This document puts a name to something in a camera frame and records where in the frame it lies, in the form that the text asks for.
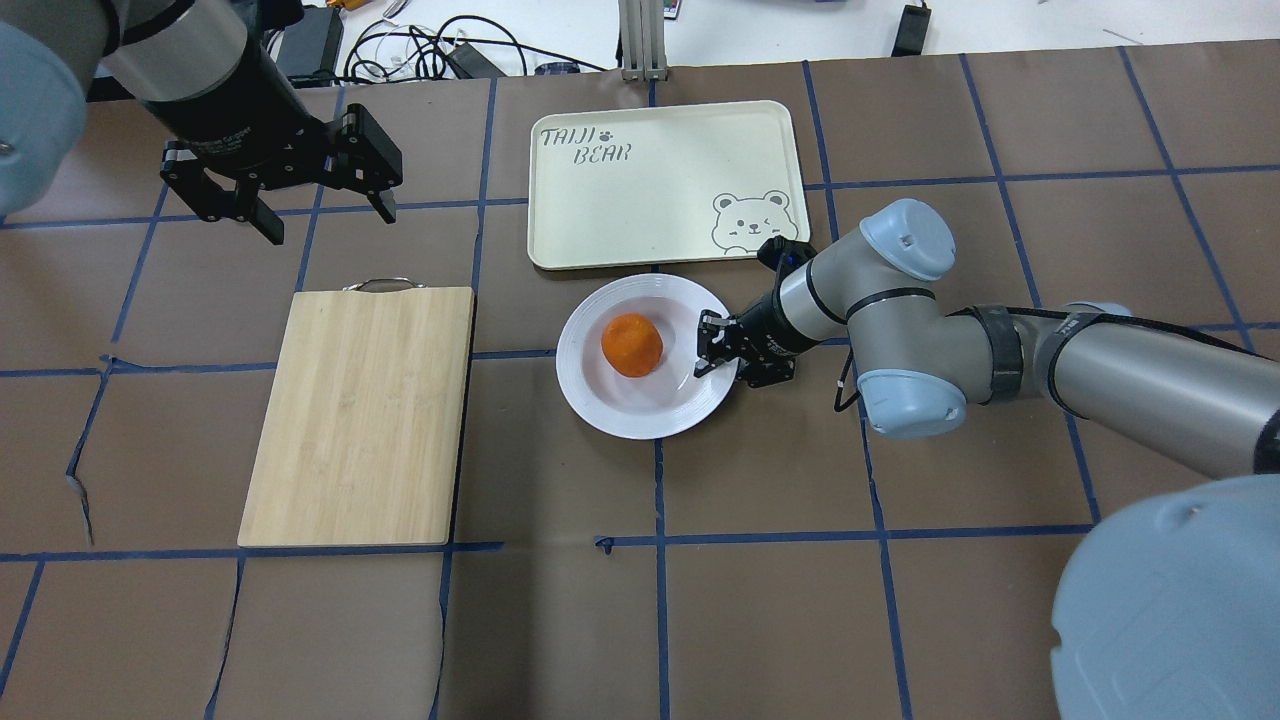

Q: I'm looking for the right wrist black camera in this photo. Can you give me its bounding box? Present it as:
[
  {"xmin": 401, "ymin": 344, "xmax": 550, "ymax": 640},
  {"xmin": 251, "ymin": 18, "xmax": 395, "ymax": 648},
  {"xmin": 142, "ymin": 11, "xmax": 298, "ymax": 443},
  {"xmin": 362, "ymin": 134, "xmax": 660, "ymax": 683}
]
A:
[{"xmin": 756, "ymin": 234, "xmax": 817, "ymax": 277}]

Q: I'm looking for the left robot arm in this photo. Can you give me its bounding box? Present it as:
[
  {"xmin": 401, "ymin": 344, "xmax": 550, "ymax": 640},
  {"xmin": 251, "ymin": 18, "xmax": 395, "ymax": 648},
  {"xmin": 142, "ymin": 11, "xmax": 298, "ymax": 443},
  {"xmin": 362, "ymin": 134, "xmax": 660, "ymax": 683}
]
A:
[{"xmin": 1, "ymin": 1, "xmax": 403, "ymax": 245}]

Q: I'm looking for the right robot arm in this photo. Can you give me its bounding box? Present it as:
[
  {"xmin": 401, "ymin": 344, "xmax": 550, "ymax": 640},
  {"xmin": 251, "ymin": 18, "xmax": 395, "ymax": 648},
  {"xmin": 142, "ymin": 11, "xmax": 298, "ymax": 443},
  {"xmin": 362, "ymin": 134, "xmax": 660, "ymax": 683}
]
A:
[{"xmin": 696, "ymin": 199, "xmax": 1279, "ymax": 719}]

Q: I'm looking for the cream bear tray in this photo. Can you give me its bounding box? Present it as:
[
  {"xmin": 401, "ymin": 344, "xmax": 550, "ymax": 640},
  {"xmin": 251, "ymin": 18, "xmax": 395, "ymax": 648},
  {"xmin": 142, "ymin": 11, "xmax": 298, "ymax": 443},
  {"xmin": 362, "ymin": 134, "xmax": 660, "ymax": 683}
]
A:
[{"xmin": 527, "ymin": 100, "xmax": 812, "ymax": 272}]

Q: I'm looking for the orange fruit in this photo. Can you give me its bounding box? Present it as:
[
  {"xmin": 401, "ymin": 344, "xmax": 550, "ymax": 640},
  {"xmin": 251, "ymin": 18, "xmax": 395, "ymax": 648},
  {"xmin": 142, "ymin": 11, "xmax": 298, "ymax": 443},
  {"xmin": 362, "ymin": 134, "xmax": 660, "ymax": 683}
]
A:
[{"xmin": 600, "ymin": 313, "xmax": 664, "ymax": 379}]

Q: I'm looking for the white round plate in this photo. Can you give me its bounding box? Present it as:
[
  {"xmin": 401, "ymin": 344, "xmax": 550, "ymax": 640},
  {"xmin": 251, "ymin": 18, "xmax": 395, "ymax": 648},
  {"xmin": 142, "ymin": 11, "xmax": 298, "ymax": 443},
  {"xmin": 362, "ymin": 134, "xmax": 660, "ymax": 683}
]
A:
[{"xmin": 556, "ymin": 273, "xmax": 737, "ymax": 439}]

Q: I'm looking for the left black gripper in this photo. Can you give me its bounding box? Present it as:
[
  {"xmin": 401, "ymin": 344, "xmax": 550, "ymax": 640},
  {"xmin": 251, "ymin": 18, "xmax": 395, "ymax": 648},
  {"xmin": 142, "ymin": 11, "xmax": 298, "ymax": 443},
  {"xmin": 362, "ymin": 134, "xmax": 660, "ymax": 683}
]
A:
[{"xmin": 160, "ymin": 102, "xmax": 404, "ymax": 246}]

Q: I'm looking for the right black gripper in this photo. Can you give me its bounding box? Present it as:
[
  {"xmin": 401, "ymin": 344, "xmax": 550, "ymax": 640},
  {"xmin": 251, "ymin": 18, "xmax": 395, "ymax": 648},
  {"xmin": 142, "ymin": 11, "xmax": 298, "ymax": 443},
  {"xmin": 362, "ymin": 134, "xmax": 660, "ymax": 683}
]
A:
[{"xmin": 692, "ymin": 295, "xmax": 806, "ymax": 389}]

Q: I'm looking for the black power adapter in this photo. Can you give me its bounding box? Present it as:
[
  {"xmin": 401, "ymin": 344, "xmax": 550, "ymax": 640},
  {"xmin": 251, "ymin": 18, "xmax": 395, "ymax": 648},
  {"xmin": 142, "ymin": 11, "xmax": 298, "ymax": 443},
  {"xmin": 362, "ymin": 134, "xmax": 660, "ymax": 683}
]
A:
[{"xmin": 269, "ymin": 6, "xmax": 343, "ymax": 88}]

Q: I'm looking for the aluminium frame post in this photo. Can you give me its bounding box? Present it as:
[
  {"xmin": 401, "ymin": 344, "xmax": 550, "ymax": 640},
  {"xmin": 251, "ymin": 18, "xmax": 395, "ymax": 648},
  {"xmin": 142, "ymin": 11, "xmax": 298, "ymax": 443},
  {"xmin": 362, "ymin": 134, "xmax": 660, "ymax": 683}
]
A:
[{"xmin": 618, "ymin": 0, "xmax": 669, "ymax": 81}]

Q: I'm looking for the small black adapter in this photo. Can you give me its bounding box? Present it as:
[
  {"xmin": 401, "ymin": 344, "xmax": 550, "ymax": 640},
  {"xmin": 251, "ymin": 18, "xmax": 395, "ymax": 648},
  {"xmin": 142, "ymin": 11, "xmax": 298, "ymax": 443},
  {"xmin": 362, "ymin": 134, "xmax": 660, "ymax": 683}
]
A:
[{"xmin": 890, "ymin": 1, "xmax": 932, "ymax": 58}]

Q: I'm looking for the wooden cutting board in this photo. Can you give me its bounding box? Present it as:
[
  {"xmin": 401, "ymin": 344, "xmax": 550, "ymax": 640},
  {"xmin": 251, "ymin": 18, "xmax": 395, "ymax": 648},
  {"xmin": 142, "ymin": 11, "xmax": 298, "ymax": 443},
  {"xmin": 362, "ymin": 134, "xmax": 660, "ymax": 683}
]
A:
[{"xmin": 237, "ymin": 284, "xmax": 475, "ymax": 548}]

